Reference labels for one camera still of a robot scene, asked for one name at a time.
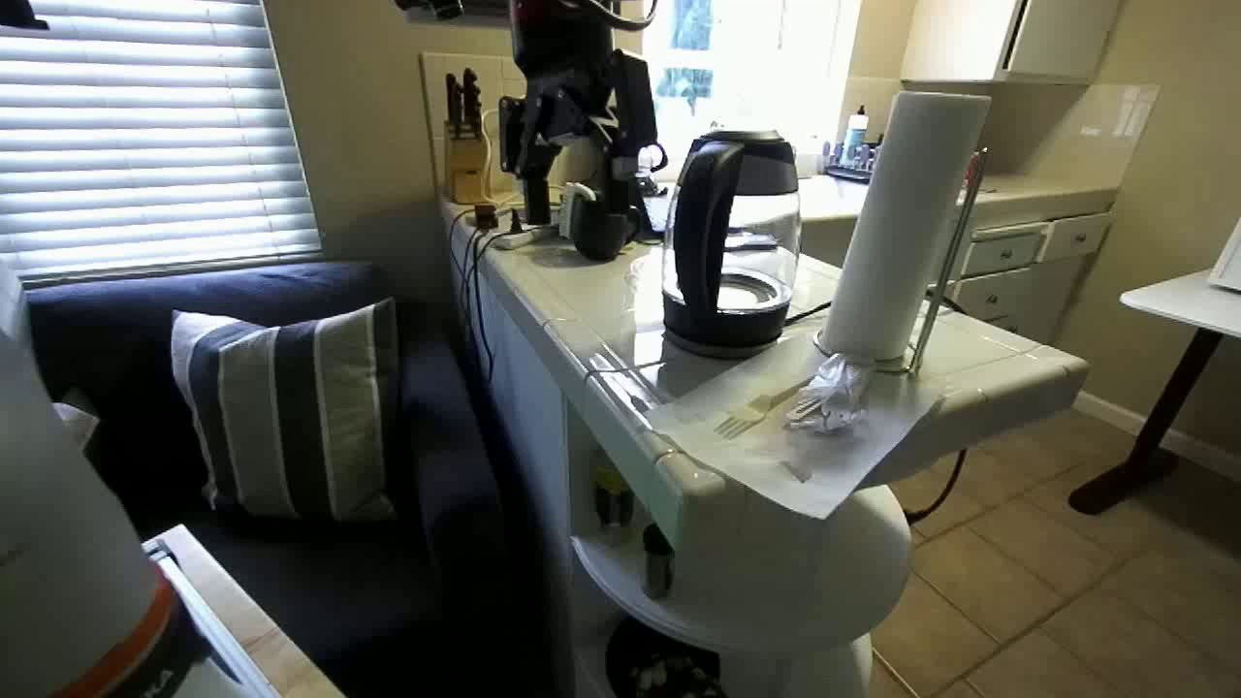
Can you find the crumpled white paper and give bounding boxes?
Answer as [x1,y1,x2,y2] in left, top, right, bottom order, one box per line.
[788,355,873,434]

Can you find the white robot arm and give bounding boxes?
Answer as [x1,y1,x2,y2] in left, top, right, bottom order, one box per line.
[0,260,564,698]

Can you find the striped blue white pillow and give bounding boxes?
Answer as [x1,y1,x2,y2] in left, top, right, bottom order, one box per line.
[171,298,399,523]

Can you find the wooden framed tray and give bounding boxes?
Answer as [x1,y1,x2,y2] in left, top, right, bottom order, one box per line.
[144,529,343,698]

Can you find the white side table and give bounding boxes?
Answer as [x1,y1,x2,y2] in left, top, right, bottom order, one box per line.
[1066,271,1241,516]

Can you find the white rounded shelf unit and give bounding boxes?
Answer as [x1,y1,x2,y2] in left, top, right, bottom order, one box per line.
[567,450,912,698]

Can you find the white paper towel roll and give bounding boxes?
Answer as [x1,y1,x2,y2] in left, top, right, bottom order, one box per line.
[817,90,991,366]

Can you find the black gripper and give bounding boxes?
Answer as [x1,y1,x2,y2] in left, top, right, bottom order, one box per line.
[499,0,655,242]

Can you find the black power cable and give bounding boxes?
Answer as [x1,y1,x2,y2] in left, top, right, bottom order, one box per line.
[903,447,974,529]

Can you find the white window blinds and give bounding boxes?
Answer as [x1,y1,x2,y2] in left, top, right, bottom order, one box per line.
[0,0,317,279]

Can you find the metal paper towel holder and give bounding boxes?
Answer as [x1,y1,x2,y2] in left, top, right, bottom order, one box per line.
[909,149,991,378]

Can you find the black glass electric kettle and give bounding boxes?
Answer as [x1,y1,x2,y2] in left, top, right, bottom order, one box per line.
[664,134,803,356]

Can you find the white kitchen cabinet drawers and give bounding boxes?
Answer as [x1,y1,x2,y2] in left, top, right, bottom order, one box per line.
[951,215,1111,342]

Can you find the navy blue sofa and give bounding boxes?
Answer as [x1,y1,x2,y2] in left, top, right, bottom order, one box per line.
[26,260,541,698]

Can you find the blue soap bottle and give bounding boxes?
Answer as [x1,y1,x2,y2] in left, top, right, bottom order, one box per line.
[837,107,870,173]

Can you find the white paper sheet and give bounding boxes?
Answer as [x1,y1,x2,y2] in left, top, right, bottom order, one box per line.
[647,337,942,520]

